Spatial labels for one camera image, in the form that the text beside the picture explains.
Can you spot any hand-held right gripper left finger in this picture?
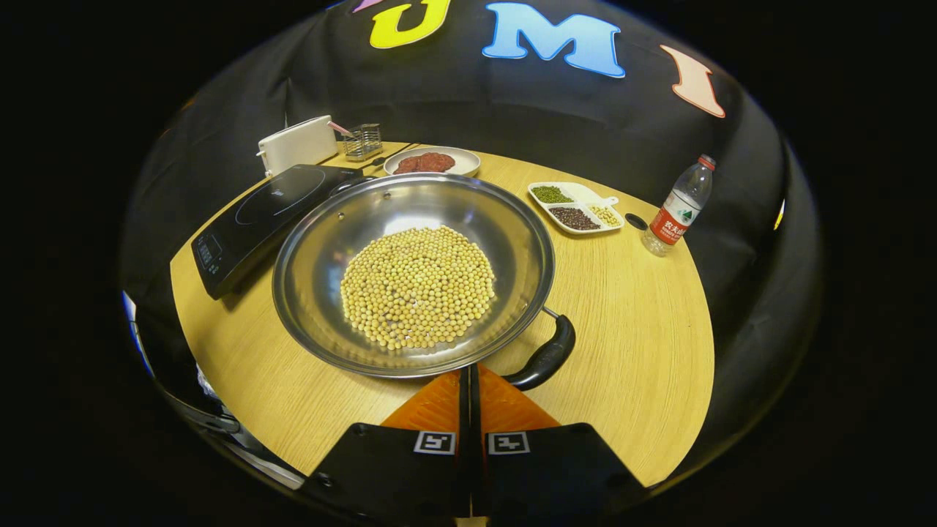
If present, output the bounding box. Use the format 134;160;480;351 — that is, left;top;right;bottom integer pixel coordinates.
300;366;471;527

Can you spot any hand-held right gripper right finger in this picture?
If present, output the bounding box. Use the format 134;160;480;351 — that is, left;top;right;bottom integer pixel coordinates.
468;364;649;524

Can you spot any stainless steel pot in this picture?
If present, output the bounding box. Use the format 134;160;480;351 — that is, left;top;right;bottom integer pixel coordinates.
272;173;577;391

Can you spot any black induction cooktop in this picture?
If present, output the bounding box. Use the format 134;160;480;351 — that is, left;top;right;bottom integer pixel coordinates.
192;164;367;300

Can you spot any pile of soybeans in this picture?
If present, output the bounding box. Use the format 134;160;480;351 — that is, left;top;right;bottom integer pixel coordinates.
340;225;497;351

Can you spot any pile of red beans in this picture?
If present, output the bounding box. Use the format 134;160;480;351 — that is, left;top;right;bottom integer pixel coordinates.
549;207;601;231

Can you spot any white divided dish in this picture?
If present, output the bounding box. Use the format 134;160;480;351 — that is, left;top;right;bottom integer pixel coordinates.
528;182;625;236

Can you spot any clear plastic water bottle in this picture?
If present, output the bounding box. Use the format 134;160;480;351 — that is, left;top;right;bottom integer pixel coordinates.
642;154;717;257

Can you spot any white round plate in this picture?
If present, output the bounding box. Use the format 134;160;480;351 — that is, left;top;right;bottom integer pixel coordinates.
384;146;482;178

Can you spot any white toaster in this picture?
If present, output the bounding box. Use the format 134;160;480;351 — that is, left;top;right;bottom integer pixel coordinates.
256;115;339;178

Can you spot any black cable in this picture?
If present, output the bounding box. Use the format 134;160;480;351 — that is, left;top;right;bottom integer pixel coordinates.
357;143;419;173

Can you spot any wire utensil holder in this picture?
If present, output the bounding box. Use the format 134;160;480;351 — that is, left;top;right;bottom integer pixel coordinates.
343;123;384;162

